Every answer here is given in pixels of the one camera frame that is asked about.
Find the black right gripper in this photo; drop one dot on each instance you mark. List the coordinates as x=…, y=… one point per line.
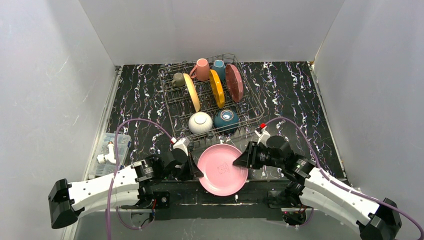
x=251, y=156

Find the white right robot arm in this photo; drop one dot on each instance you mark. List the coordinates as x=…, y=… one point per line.
x=310, y=187

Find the beige ceramic mug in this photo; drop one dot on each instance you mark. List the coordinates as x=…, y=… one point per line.
x=178, y=80

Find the yellow plate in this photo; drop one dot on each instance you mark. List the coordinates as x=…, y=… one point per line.
x=217, y=88

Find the brown beige bowl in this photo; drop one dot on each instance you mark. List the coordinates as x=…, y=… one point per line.
x=226, y=120

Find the clear plastic storage box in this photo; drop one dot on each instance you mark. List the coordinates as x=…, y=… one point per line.
x=104, y=158

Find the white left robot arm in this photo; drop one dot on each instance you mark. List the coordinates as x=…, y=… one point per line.
x=129, y=186

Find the white ceramic bowl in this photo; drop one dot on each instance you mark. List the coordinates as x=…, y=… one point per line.
x=200, y=122

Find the blue ceramic mug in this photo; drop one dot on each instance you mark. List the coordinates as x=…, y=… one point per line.
x=220, y=67

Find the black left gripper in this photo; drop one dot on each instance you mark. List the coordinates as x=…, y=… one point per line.
x=191, y=167

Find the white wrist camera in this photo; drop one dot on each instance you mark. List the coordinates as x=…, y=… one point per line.
x=262, y=134
x=181, y=144

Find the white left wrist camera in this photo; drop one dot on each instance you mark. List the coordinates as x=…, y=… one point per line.
x=181, y=144

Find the beige round plate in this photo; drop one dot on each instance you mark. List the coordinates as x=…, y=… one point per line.
x=192, y=92

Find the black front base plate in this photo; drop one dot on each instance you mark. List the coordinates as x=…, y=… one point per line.
x=189, y=200

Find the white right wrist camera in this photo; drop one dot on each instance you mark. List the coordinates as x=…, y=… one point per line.
x=262, y=134

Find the pink polka dot plate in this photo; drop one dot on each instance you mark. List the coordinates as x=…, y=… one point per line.
x=234, y=82

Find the pink ceramic mug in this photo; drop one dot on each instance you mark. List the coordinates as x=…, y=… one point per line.
x=200, y=70

